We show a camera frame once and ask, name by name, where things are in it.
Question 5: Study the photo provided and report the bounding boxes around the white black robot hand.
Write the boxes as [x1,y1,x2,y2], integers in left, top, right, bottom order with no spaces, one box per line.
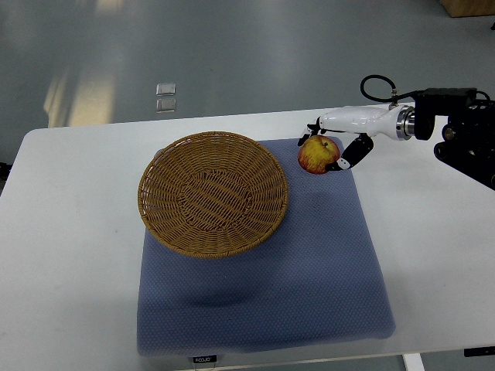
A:
[298,105,415,172]

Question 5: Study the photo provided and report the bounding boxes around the red yellow apple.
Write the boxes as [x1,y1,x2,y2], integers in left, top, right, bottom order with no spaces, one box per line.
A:
[297,135,340,175]

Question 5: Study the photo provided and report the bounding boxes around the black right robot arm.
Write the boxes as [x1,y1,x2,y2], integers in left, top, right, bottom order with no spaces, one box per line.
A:
[411,88,494,189]

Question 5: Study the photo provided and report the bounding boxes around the round wicker basket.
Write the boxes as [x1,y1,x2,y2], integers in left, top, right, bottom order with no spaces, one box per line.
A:
[137,131,288,259]

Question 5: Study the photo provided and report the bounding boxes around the wooden box corner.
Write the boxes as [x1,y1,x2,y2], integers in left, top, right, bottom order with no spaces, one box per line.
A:
[439,0,495,18]

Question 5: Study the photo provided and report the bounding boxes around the blue grey cushion mat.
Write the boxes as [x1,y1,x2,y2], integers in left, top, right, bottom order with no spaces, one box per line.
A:
[137,139,395,356]

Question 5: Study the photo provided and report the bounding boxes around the upper floor metal plate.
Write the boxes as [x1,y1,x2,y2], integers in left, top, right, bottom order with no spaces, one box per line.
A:
[155,83,176,96]

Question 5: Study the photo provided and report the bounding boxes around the floor metal plate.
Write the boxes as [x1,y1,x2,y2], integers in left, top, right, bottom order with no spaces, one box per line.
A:
[155,97,176,113]
[155,83,176,96]

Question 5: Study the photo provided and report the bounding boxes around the lower floor metal plate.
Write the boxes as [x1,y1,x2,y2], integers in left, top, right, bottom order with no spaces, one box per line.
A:
[155,97,176,113]

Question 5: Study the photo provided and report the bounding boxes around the white table leg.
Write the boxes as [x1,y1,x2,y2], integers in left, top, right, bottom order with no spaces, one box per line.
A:
[402,353,425,371]

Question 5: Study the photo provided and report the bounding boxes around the black table label tag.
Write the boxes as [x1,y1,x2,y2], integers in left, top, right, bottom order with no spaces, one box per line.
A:
[193,355,217,364]

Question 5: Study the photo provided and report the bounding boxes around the black object at left edge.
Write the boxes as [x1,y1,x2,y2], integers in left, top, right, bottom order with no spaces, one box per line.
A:
[0,162,12,182]

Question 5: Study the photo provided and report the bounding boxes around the black cable loop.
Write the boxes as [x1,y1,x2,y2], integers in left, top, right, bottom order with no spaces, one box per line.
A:
[360,74,418,106]

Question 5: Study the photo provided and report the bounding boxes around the black bracket at lower right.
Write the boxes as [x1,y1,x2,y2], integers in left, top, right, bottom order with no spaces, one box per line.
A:
[463,346,495,358]

